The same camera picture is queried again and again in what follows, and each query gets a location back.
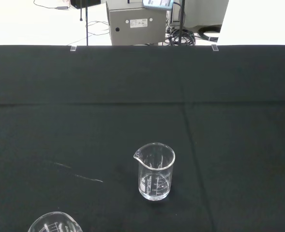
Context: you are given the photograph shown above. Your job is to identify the black bench cloth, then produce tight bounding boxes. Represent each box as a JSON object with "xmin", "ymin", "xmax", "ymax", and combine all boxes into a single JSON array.
[{"xmin": 0, "ymin": 44, "xmax": 285, "ymax": 232}]

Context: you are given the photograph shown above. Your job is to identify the grey metal cabinet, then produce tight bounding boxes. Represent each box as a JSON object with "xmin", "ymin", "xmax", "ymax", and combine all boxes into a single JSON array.
[{"xmin": 105, "ymin": 0, "xmax": 172, "ymax": 46}]

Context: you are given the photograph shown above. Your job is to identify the black stand pole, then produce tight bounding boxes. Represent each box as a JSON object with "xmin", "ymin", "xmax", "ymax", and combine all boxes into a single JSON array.
[{"xmin": 177, "ymin": 0, "xmax": 186, "ymax": 46}]

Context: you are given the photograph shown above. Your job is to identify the thin black tripod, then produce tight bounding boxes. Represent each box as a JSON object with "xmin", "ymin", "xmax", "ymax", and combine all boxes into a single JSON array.
[{"xmin": 79, "ymin": 0, "xmax": 89, "ymax": 46}]

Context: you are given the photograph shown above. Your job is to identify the teal tablet device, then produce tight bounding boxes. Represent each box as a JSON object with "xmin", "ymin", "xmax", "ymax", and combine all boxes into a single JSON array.
[{"xmin": 142, "ymin": 0, "xmax": 175, "ymax": 10}]

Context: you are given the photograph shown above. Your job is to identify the black box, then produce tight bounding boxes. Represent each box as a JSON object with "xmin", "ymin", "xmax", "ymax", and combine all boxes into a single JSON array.
[{"xmin": 69, "ymin": 0, "xmax": 101, "ymax": 10}]

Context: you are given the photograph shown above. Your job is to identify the black floor cable bundle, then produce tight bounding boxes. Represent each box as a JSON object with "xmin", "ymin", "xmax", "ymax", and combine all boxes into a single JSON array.
[{"xmin": 165, "ymin": 25, "xmax": 196, "ymax": 46}]

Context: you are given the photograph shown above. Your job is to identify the thin grey floor cable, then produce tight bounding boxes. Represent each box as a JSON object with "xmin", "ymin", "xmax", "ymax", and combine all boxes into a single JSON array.
[{"xmin": 88, "ymin": 20, "xmax": 110, "ymax": 37}]

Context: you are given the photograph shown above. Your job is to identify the black cable coil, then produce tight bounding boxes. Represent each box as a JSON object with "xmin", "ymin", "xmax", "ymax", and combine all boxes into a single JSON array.
[{"xmin": 197, "ymin": 26, "xmax": 220, "ymax": 42}]

